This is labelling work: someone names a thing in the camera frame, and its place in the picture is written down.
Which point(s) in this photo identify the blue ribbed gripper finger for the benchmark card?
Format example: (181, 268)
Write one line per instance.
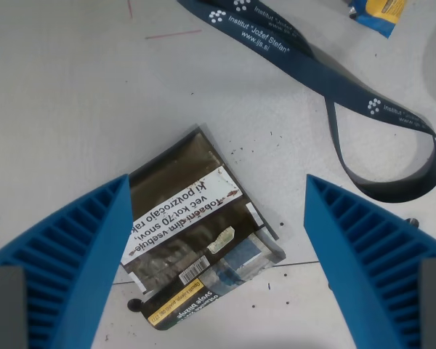
(76, 247)
(367, 251)

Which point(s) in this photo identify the blue and yellow bag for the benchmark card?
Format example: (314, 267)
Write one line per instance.
(376, 12)

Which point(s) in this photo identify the black table screw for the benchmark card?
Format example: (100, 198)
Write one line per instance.
(134, 304)
(412, 221)

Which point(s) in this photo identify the brown tobacco pouch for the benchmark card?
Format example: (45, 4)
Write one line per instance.
(200, 232)

